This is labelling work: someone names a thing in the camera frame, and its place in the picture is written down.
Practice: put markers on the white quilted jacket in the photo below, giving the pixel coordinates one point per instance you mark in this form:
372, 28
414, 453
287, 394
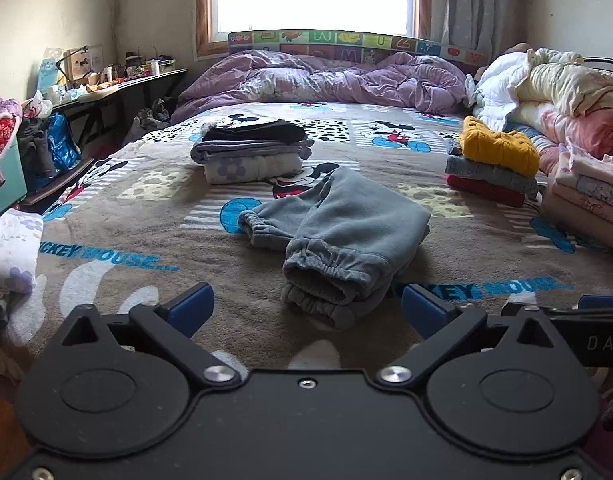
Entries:
501, 85

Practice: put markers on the white floral cloth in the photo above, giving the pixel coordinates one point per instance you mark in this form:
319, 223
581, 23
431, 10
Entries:
11, 250

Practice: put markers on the cartoon printed bed blanket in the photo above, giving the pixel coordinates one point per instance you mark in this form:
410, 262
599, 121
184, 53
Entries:
161, 200

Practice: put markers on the dark hanging clothes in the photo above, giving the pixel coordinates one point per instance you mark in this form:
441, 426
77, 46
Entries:
36, 147

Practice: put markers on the black folded garment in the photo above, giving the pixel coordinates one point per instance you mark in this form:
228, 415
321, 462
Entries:
256, 132

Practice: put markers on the blue plastic bag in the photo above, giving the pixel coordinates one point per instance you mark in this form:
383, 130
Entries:
62, 142

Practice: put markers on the purple duvet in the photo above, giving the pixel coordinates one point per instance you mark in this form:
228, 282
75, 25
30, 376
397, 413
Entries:
316, 80

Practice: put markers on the black metal bed rail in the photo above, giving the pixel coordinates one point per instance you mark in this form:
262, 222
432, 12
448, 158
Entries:
609, 61

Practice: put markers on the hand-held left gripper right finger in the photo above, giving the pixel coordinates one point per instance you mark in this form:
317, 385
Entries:
426, 310

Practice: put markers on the teal storage box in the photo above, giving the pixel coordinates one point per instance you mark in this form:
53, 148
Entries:
6, 185

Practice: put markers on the pink printed folded garment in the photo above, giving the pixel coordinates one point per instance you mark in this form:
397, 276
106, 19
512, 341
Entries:
596, 172

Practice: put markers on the cluttered black desk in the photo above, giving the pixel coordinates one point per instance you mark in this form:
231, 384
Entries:
136, 82

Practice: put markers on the yellow knit sweater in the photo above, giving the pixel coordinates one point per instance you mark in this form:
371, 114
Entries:
496, 147

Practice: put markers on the pink blanket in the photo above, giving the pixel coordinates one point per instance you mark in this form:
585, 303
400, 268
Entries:
576, 122

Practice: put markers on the cream ruffled blanket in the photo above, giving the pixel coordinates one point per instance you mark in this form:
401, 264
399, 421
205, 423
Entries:
571, 85

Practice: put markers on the white plastic bag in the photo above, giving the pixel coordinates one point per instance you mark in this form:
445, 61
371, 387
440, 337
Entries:
39, 106

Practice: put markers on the grey fleece pants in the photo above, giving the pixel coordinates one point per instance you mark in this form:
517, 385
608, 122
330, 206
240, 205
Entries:
346, 230

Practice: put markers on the grey curtain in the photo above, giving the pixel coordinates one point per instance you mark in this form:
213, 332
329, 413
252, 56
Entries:
479, 0

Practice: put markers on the grey clothes heap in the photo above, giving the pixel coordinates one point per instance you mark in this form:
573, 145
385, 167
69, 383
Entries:
149, 120

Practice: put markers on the picture box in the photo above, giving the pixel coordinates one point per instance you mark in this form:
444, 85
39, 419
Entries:
84, 62

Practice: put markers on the grey knit folded garment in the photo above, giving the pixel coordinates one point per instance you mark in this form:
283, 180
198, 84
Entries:
491, 175

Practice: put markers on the white floral folded garment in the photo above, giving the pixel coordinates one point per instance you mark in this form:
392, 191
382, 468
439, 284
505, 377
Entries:
251, 169

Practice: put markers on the stack of folded pink clothes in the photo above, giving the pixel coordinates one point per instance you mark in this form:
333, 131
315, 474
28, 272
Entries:
576, 215

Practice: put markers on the blue and white carton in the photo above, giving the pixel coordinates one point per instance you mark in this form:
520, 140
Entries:
50, 70

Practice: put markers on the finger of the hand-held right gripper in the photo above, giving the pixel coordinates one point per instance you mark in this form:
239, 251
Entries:
604, 302

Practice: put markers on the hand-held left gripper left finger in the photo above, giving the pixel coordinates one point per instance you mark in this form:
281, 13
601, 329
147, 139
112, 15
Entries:
190, 307

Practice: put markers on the red folded garment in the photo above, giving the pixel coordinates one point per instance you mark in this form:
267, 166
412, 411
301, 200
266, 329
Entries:
481, 191

